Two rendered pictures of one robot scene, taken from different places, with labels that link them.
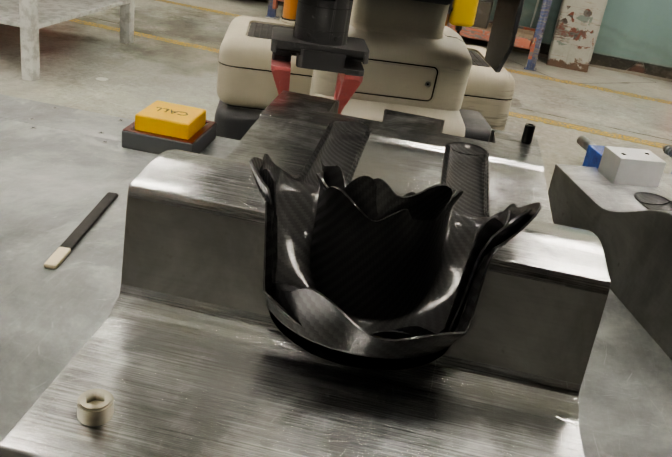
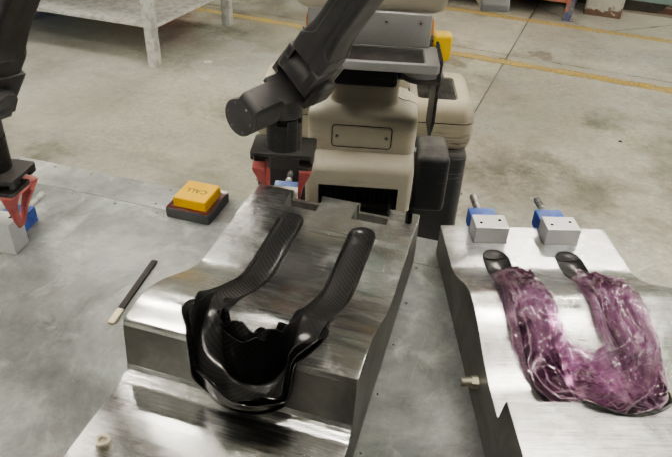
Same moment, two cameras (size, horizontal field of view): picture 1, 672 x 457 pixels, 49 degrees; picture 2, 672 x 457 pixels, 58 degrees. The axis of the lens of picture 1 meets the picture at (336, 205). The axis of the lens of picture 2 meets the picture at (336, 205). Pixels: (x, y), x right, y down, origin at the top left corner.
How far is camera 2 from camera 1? 0.35 m
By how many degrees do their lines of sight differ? 12
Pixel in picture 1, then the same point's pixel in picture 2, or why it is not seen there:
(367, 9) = (339, 89)
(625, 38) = not seen: outside the picture
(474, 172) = (361, 254)
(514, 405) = (316, 435)
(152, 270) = (140, 358)
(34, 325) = (98, 366)
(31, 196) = (107, 265)
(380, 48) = (349, 117)
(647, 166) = (496, 231)
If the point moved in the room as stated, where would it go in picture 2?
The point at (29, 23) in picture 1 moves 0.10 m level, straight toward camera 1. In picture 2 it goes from (150, 24) to (150, 29)
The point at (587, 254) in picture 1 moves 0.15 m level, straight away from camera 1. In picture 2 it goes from (354, 359) to (417, 279)
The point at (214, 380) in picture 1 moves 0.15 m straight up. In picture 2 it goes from (164, 422) to (146, 314)
